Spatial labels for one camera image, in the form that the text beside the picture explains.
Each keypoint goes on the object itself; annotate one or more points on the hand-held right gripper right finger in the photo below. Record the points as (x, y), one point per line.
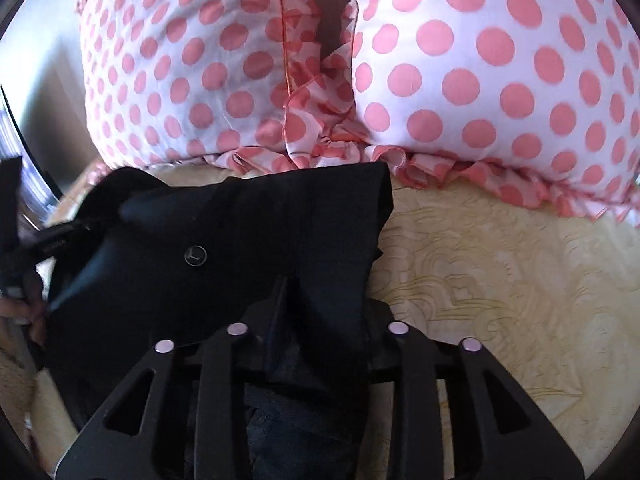
(415, 365)

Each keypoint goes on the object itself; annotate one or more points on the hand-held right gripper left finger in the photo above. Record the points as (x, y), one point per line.
(225, 365)

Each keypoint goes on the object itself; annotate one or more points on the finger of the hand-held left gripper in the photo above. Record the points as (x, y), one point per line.
(62, 240)

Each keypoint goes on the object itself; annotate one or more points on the black pants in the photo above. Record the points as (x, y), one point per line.
(150, 285)

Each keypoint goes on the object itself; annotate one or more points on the person's left hand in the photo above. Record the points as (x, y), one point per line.
(22, 307)

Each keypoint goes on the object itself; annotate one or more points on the flat screen television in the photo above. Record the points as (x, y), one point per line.
(30, 175)

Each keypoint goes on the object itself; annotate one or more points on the yellow patterned bedspread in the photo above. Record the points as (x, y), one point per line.
(500, 285)

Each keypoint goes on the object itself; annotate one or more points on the pink polka-dot pillow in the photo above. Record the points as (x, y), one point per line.
(500, 85)
(190, 60)

